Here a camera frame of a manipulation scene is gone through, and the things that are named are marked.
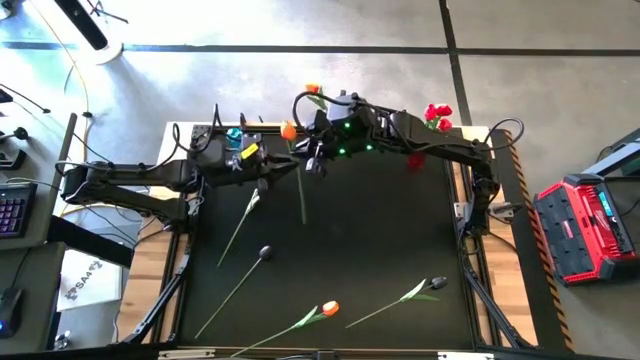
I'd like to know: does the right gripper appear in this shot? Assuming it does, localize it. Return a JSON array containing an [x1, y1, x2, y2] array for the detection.
[[292, 94, 382, 158]]

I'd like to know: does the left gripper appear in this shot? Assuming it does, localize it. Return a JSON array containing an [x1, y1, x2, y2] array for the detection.
[[224, 140, 301, 187]]

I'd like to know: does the orange artificial tulip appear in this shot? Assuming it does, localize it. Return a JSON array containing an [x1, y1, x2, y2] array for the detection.
[[279, 119, 308, 225], [305, 83, 330, 113], [230, 299, 341, 358]]

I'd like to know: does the leafless black artificial tulip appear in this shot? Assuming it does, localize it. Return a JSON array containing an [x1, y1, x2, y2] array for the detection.
[[194, 245, 274, 341]]

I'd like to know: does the black table mat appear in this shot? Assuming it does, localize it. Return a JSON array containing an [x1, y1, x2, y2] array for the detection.
[[179, 130, 474, 350]]

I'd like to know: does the white round stand base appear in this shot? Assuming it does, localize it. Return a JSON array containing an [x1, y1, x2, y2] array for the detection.
[[94, 42, 124, 66]]

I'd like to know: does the black desk foot bar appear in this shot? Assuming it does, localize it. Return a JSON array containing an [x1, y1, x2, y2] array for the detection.
[[47, 215, 134, 269]]

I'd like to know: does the white paper sheet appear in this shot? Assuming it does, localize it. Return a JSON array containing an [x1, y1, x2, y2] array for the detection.
[[56, 248, 124, 312]]

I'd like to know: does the black stand bar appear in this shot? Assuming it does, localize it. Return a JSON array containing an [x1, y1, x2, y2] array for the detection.
[[53, 0, 109, 51]]

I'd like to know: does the grey desk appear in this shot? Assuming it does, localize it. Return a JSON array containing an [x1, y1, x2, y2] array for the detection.
[[0, 113, 79, 354]]

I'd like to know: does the black round knob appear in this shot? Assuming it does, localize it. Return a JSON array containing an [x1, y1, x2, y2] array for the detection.
[[0, 126, 29, 142]]

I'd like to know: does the black hazard-striped floor mat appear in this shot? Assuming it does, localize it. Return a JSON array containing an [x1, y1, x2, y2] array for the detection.
[[489, 128, 576, 351]]

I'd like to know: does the black desk gadget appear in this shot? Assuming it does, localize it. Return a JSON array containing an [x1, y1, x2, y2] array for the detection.
[[0, 149, 27, 171]]

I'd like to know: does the black computer keyboard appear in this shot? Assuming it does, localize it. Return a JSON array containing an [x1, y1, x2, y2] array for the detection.
[[0, 182, 39, 239]]

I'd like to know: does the red and black toolbox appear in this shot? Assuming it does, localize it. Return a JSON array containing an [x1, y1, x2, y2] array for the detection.
[[532, 172, 640, 287]]

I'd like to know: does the black computer mouse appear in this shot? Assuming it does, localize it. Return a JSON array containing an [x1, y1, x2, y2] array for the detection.
[[0, 287, 24, 340]]

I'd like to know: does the grey equipment case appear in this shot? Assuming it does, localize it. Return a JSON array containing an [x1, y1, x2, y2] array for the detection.
[[582, 127, 640, 176]]

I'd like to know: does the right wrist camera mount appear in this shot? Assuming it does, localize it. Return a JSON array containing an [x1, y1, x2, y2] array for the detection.
[[307, 157, 329, 179]]

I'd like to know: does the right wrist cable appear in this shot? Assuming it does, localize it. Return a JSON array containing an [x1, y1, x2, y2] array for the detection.
[[291, 89, 351, 132]]

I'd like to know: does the wrist cable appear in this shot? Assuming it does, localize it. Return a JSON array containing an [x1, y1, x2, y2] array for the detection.
[[172, 103, 224, 155], [291, 89, 351, 132]]

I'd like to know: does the black aluminium table frame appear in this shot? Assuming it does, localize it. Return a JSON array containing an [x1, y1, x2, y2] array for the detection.
[[122, 123, 536, 351]]

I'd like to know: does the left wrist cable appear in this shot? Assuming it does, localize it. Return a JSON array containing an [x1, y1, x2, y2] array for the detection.
[[172, 103, 224, 155]]

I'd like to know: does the right shoulder cable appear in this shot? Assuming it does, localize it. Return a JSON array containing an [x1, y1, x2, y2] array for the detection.
[[482, 117, 526, 151]]

